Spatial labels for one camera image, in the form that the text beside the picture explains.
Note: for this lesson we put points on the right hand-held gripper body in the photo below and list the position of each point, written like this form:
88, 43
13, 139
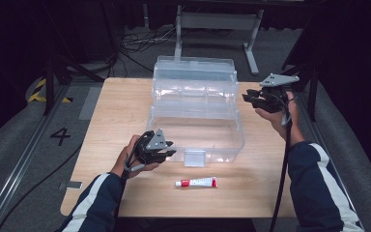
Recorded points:
272, 100

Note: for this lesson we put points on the grey metal floor rail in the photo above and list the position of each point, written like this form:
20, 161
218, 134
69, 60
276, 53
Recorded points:
335, 164
16, 170

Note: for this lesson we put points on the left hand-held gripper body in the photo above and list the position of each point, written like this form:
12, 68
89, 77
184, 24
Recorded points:
148, 151

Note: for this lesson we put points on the red and white ointment tube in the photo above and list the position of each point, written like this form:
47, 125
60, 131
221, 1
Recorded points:
198, 183

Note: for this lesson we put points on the small grey metal plate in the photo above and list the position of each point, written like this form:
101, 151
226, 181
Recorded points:
71, 185

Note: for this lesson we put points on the grey metal desk frame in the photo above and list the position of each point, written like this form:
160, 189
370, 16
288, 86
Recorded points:
217, 21

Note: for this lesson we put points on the black metal stand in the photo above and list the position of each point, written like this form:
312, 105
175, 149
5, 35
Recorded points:
49, 87
312, 100

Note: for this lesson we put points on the person's left hand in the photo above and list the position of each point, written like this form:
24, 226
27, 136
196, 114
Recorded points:
125, 161

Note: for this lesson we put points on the person's right hand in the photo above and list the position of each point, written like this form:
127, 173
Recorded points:
290, 125

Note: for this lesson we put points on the clear plastic storage box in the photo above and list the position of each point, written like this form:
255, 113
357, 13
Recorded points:
196, 138

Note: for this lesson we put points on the yellow and black floor tape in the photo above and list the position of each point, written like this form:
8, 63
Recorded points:
37, 95

